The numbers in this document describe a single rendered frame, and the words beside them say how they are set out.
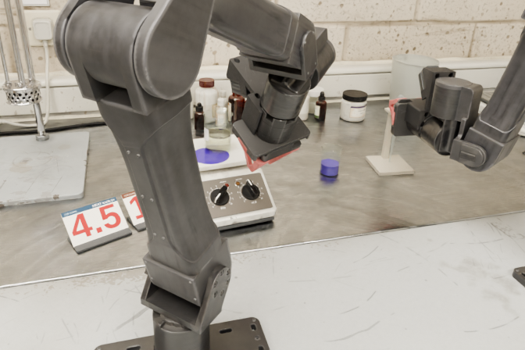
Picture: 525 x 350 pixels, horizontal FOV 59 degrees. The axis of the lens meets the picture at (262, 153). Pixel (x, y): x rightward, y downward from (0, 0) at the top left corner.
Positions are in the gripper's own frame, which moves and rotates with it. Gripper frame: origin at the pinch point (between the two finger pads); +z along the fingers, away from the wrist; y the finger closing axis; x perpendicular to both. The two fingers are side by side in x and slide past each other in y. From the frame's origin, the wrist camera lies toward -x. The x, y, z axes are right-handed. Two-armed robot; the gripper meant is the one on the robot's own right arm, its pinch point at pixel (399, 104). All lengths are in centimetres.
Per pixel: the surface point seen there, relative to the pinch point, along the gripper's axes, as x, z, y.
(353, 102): 8.4, 26.4, -0.6
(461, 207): 14.9, -17.6, -6.6
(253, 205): 10.8, -18.0, 33.4
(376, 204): 14.6, -14.7, 9.4
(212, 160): 5.3, -11.0, 39.7
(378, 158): 13.5, 2.3, 1.8
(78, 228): 12, -19, 62
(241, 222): 13.0, -19.7, 35.8
